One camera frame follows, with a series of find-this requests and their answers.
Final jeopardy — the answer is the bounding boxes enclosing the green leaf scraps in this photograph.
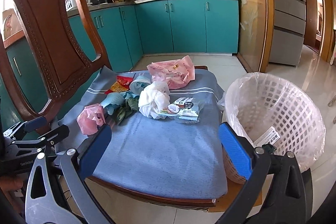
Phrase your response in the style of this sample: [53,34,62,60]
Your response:
[112,98,139,125]

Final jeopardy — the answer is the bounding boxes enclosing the small pink plastic bag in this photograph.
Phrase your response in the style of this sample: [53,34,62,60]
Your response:
[76,103,105,135]

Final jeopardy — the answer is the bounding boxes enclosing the dark wooden chair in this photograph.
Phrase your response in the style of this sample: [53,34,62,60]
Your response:
[0,0,219,212]

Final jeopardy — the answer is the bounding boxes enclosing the white dish rack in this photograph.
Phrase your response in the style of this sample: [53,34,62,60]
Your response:
[64,0,93,12]

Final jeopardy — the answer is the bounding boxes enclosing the white plastic lattice trash basket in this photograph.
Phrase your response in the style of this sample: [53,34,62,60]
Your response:
[218,73,326,172]

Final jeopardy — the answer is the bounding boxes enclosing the teal lower kitchen cabinets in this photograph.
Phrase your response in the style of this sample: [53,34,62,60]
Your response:
[67,0,239,72]

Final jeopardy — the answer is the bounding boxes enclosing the glass sliding door wooden frame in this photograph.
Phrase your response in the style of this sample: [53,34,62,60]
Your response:
[238,0,274,73]

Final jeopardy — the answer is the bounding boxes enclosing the white plastic bag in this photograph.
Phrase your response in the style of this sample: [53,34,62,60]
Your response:
[138,81,170,119]

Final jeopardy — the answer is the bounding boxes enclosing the wooden stool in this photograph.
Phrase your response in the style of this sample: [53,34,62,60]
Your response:
[327,93,336,125]

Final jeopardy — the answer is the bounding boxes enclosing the red yellow snack packet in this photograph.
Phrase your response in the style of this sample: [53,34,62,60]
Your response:
[105,76,133,94]

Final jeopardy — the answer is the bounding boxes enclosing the person left hand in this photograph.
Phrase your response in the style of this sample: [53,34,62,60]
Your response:
[0,176,23,193]

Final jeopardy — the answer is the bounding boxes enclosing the silver refrigerator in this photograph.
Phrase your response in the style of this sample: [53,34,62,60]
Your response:
[269,0,306,67]

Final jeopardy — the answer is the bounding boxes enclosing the clear silver snack wrapper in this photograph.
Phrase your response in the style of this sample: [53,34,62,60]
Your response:
[159,97,205,123]

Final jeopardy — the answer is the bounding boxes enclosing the large pink plastic bag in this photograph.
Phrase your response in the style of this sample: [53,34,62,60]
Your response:
[147,55,195,90]

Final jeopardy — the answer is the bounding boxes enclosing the blue striped seat cushion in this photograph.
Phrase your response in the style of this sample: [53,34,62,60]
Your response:
[56,65,228,200]

